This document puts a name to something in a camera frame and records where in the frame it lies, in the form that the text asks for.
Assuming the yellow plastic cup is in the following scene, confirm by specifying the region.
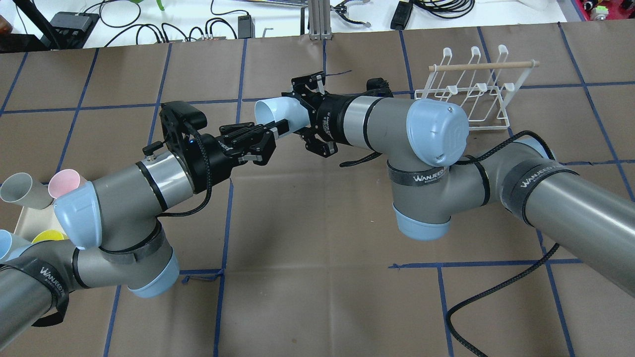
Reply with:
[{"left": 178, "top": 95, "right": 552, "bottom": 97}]
[{"left": 31, "top": 229, "right": 68, "bottom": 244}]

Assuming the grey plastic cup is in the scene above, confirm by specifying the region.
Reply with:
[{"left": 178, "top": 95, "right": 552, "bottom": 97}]
[{"left": 0, "top": 173, "right": 54, "bottom": 210}]

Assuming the black power adapter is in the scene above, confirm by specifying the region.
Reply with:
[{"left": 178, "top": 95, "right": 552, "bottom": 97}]
[{"left": 389, "top": 0, "right": 413, "bottom": 30}]

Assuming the aluminium frame post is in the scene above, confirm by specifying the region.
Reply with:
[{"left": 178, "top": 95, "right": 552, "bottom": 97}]
[{"left": 308, "top": 0, "right": 332, "bottom": 40}]

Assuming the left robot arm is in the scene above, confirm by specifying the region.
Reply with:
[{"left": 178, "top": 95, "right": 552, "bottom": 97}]
[{"left": 1, "top": 115, "right": 291, "bottom": 340}]

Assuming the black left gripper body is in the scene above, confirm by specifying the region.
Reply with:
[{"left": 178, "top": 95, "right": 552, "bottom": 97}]
[{"left": 187, "top": 123, "right": 276, "bottom": 194}]

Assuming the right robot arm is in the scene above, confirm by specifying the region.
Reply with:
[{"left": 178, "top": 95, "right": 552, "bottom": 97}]
[{"left": 283, "top": 75, "right": 635, "bottom": 295}]

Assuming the pink plastic cup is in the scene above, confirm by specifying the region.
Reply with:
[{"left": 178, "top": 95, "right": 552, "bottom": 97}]
[{"left": 48, "top": 169, "right": 87, "bottom": 199}]

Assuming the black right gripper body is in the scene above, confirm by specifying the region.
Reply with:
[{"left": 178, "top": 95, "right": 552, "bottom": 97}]
[{"left": 282, "top": 72, "right": 345, "bottom": 158}]

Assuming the cream serving tray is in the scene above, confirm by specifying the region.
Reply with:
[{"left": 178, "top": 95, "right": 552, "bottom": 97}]
[{"left": 14, "top": 205, "right": 65, "bottom": 241}]

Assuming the white wire cup rack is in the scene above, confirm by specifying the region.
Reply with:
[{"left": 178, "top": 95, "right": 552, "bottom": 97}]
[{"left": 414, "top": 45, "right": 541, "bottom": 131}]

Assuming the light blue plastic cup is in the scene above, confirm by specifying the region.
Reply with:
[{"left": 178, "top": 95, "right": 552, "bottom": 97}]
[{"left": 254, "top": 97, "right": 310, "bottom": 138}]

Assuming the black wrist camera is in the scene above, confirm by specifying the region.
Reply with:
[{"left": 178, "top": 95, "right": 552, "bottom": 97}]
[{"left": 159, "top": 100, "right": 208, "bottom": 158}]

